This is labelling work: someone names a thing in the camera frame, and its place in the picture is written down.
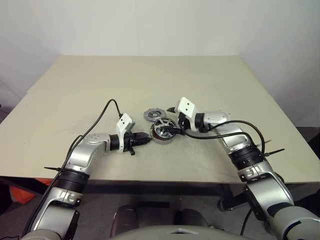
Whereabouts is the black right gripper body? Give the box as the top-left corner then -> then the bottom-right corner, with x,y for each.
177,113 -> 192,136

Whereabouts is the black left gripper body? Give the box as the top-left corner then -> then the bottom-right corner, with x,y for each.
123,132 -> 138,156

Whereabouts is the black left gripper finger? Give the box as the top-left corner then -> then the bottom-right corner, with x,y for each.
134,138 -> 152,148
133,131 -> 152,141

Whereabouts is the black spoked rotor cap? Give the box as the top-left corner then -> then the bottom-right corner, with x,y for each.
152,117 -> 176,137

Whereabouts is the motor stator with copper windings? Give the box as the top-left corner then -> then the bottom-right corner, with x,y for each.
149,124 -> 177,146

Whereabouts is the small grey gear disc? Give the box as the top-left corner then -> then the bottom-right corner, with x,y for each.
143,107 -> 163,122

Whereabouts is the dark rounded shape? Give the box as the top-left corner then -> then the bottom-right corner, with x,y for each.
111,204 -> 140,232

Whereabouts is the grey robot torso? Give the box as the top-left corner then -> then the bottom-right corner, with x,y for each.
107,222 -> 236,240

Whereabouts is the orange object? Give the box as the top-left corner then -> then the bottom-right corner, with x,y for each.
11,186 -> 38,205

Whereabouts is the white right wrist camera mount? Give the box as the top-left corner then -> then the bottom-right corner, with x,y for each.
174,96 -> 198,132

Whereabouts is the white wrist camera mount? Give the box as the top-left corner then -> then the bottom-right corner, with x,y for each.
174,96 -> 198,132
115,113 -> 136,153

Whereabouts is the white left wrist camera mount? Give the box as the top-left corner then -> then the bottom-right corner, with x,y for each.
115,113 -> 136,153

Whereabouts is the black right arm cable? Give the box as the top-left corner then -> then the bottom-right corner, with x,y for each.
183,119 -> 266,161

